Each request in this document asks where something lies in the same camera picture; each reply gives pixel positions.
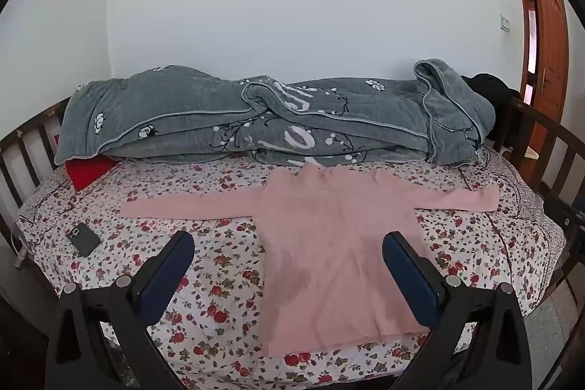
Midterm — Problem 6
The black garment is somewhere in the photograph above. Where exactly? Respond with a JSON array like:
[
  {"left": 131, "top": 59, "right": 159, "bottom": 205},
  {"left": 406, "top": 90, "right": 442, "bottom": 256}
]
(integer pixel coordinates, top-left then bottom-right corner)
[{"left": 461, "top": 73, "right": 522, "bottom": 141}]

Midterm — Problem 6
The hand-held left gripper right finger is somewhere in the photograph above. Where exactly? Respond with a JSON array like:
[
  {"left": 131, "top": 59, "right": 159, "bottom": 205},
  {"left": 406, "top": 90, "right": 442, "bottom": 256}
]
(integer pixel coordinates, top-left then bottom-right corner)
[{"left": 382, "top": 230, "right": 534, "bottom": 390}]

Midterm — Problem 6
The pink knit sweater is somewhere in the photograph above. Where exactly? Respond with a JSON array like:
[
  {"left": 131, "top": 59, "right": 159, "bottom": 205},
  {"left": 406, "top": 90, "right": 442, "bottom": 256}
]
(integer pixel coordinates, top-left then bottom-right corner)
[{"left": 120, "top": 164, "right": 501, "bottom": 358}]

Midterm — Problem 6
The floral bed sheet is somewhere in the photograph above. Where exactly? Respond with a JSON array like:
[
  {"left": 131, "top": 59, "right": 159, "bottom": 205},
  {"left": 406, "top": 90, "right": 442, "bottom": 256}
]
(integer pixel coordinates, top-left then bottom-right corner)
[{"left": 15, "top": 144, "right": 565, "bottom": 390}]

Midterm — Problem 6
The grey flower-print quilt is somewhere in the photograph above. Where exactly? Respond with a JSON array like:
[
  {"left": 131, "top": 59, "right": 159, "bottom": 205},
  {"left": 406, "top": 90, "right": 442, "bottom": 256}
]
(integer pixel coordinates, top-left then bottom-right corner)
[{"left": 54, "top": 58, "right": 497, "bottom": 168}]

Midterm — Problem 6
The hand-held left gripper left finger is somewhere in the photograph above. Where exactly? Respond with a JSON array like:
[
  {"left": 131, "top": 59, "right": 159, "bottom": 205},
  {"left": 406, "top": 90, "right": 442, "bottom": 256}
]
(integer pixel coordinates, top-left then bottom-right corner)
[{"left": 45, "top": 230, "right": 196, "bottom": 390}]

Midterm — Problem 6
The white cable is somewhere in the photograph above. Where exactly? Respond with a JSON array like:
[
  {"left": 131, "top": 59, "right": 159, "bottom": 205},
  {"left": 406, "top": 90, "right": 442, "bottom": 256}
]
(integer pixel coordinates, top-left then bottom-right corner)
[{"left": 0, "top": 219, "right": 29, "bottom": 269}]

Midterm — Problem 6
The black smartphone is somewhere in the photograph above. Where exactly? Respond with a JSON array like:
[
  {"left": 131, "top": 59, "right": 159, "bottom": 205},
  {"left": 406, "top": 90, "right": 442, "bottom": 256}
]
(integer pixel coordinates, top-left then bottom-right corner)
[{"left": 66, "top": 222, "right": 101, "bottom": 258}]

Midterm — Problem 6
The red pillow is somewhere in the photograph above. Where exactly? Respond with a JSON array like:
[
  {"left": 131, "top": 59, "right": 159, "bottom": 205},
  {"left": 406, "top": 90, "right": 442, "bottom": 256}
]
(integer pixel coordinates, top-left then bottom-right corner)
[{"left": 66, "top": 155, "right": 120, "bottom": 192}]

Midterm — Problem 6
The wooden door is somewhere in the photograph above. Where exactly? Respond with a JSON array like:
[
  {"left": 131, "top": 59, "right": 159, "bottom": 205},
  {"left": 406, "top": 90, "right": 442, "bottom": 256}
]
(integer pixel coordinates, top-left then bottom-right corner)
[{"left": 509, "top": 0, "right": 570, "bottom": 160}]

